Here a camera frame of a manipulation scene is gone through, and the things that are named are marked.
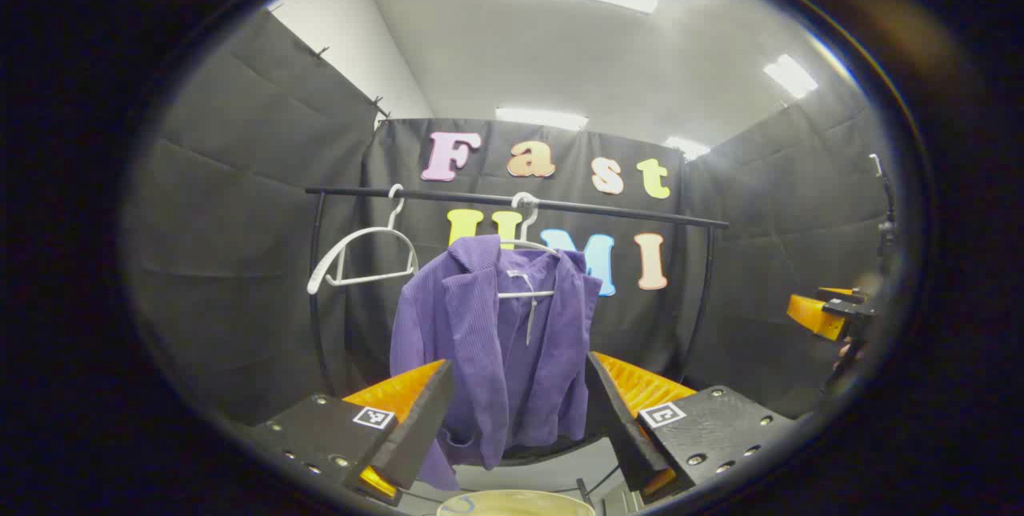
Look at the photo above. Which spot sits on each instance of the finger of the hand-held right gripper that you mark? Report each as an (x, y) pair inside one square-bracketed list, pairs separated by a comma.
[(812, 314), (840, 292)]

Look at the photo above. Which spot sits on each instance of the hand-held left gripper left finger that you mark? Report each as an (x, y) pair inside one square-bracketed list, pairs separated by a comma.
[(416, 428)]

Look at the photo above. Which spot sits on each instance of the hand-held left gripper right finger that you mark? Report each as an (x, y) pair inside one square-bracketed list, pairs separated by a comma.
[(620, 420)]

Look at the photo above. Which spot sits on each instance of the beige laundry hamper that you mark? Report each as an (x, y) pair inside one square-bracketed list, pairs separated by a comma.
[(512, 504)]

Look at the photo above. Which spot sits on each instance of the white plastic clothes hanger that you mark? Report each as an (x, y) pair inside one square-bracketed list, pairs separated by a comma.
[(520, 294), (314, 280)]

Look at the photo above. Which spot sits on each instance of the black metal clothes rack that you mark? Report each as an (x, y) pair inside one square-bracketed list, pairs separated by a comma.
[(448, 196)]

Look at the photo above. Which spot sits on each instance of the thin dark pole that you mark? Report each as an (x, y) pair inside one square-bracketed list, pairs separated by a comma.
[(886, 204)]

